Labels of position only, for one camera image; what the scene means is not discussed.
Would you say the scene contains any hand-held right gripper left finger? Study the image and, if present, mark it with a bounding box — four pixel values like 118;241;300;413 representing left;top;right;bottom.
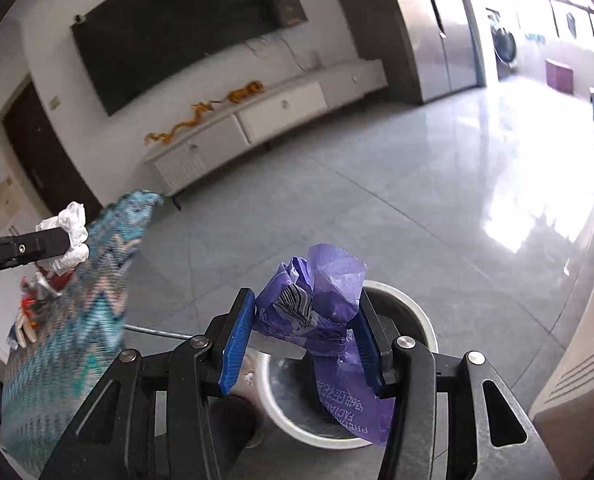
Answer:
37;287;258;480

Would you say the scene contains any purple plastic wrapper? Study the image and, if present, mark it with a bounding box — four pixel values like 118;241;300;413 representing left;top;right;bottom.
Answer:
254;243;398;448

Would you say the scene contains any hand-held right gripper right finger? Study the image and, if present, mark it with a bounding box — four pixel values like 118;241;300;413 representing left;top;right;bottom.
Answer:
354;292;562;480

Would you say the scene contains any stainless steel refrigerator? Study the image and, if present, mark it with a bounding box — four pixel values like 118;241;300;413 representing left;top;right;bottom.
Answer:
379;0;485;106

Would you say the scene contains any white paper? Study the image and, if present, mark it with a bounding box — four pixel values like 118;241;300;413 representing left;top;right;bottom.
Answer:
36;202;90;277

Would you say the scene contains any dark tall cabinet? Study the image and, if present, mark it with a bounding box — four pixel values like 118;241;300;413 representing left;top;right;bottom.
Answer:
322;0;422;106

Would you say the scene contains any black wall television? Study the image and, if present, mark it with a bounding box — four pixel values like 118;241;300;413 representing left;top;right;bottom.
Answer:
71;0;310;117

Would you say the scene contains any white round trash bin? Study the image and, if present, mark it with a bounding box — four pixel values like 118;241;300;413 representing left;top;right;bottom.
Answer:
254;280;438;450

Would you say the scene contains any silver red snack wrapper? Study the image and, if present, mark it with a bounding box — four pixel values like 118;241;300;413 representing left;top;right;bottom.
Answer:
19;269;72;307

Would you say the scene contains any orange dragon ornament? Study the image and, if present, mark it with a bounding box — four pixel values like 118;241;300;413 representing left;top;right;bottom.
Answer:
145;81;265;147

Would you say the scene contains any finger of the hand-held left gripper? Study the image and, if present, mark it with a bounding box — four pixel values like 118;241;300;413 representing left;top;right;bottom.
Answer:
0;227;72;278

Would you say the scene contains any front-load washing machine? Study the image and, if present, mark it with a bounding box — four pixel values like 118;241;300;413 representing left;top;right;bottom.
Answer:
486;7;520;81

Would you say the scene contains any white side cabinet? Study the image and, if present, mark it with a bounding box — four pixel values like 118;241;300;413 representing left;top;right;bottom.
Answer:
527;160;594;480

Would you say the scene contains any dark brown door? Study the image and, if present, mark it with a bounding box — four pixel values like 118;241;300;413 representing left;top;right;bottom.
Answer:
2;80;102;221

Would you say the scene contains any zigzag patterned blanket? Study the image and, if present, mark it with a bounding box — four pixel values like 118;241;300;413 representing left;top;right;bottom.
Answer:
0;189;165;478

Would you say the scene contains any purple stool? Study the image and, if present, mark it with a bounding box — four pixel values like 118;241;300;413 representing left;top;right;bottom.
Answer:
545;58;575;93

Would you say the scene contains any white television cabinet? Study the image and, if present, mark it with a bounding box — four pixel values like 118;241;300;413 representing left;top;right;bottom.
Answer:
142;58;385;196

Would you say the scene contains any orange snack wrapper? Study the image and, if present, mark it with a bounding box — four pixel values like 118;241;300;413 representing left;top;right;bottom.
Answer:
9;304;44;349

